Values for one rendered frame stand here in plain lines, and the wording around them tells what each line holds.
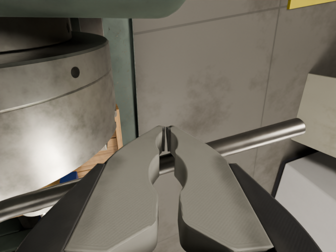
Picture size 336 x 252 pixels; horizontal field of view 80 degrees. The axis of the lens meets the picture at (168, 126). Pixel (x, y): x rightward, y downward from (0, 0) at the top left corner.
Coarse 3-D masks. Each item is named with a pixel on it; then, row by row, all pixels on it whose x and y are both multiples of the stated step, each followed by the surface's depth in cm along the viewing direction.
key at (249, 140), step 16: (256, 128) 13; (272, 128) 13; (288, 128) 13; (304, 128) 13; (208, 144) 13; (224, 144) 13; (240, 144) 13; (256, 144) 13; (160, 160) 12; (32, 192) 12; (48, 192) 12; (64, 192) 12; (0, 208) 12; (16, 208) 12; (32, 208) 12
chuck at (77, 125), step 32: (64, 96) 19; (96, 96) 24; (0, 128) 16; (32, 128) 18; (64, 128) 20; (96, 128) 25; (0, 160) 17; (32, 160) 19; (64, 160) 21; (0, 192) 18
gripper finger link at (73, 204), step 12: (96, 168) 9; (84, 180) 8; (96, 180) 8; (72, 192) 8; (84, 192) 8; (60, 204) 7; (72, 204) 7; (84, 204) 7; (48, 216) 7; (60, 216) 7; (72, 216) 7; (36, 228) 6; (48, 228) 6; (60, 228) 6; (72, 228) 6; (24, 240) 6; (36, 240) 6; (48, 240) 6; (60, 240) 6
